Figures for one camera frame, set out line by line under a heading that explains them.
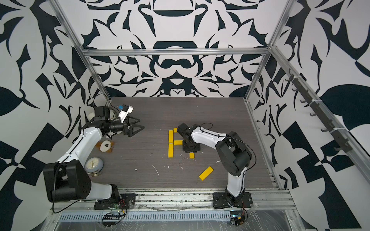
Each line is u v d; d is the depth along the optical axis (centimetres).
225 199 74
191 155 89
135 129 70
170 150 91
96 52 107
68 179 41
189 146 78
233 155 48
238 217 71
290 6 73
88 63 97
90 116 96
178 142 94
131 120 80
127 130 70
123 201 72
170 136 97
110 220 72
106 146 89
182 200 76
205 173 83
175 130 100
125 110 70
